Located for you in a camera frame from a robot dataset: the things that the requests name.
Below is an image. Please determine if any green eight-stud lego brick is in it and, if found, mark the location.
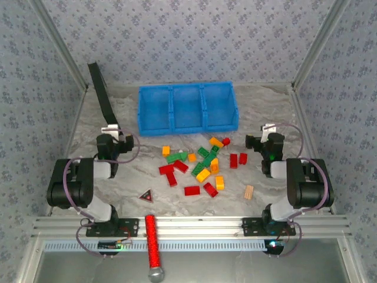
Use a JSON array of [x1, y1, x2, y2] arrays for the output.
[[201, 153, 217, 167]]

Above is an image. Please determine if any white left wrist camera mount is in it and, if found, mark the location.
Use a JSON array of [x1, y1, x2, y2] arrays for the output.
[[101, 124, 124, 142]]

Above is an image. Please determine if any red glitter toy microphone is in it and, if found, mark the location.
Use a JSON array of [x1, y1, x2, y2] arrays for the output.
[[145, 214, 165, 283]]

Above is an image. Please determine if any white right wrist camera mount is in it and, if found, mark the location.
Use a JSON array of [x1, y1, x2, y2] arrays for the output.
[[261, 123, 278, 143]]

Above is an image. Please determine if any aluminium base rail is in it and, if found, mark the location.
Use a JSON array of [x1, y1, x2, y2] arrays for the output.
[[31, 215, 353, 239]]

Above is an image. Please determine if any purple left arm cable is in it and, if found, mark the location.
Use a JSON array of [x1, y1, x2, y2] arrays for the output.
[[63, 127, 141, 258]]

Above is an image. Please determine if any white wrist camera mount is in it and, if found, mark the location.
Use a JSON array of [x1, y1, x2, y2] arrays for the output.
[[261, 123, 278, 143], [101, 124, 124, 142]]

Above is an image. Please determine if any black triangle badge red light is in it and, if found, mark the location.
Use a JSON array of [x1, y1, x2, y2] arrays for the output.
[[138, 188, 156, 205]]

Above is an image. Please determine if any black fabric strap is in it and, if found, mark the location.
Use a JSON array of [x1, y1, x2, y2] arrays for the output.
[[87, 61, 122, 132]]

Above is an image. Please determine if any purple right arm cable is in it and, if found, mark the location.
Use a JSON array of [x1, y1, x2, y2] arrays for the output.
[[264, 122, 329, 258]]

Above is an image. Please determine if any aluminium corner frame post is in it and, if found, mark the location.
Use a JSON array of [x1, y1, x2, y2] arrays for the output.
[[29, 0, 90, 90], [290, 0, 353, 91]]

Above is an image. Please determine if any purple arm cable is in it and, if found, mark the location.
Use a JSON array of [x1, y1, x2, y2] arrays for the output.
[[63, 127, 141, 258], [264, 122, 329, 258]]

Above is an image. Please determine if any grey slotted cable duct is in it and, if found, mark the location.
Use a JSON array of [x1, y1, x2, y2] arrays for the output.
[[43, 238, 269, 252]]

